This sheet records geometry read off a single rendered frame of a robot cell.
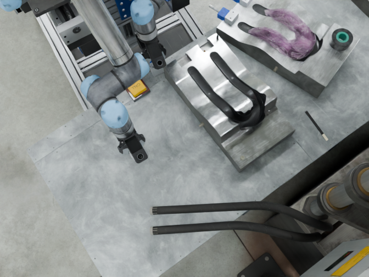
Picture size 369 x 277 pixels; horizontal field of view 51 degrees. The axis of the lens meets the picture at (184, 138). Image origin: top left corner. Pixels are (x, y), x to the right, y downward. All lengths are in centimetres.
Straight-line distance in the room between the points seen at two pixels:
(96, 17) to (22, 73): 168
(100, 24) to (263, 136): 71
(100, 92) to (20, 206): 141
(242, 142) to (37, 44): 180
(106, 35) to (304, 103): 84
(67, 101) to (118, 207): 124
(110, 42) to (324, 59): 83
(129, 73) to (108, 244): 63
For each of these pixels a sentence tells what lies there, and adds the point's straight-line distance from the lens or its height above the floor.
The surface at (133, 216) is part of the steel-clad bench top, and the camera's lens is 149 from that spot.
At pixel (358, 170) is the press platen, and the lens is 106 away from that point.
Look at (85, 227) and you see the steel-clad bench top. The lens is 152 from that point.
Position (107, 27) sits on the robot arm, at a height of 130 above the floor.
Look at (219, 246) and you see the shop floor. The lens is 226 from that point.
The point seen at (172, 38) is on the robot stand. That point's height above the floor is 21.
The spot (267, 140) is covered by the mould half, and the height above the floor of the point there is 86.
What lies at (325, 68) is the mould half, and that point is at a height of 91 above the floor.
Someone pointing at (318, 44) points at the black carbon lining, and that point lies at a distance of 169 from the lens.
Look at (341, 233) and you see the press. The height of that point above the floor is 79.
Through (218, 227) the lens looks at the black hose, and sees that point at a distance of 139.
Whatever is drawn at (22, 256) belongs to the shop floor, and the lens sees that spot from 247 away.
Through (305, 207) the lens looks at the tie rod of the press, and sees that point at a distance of 149.
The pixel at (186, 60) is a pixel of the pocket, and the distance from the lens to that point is 160.
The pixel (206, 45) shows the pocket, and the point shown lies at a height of 86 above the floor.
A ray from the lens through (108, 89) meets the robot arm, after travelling 123.
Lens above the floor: 226
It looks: 72 degrees down
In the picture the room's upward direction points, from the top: 8 degrees counter-clockwise
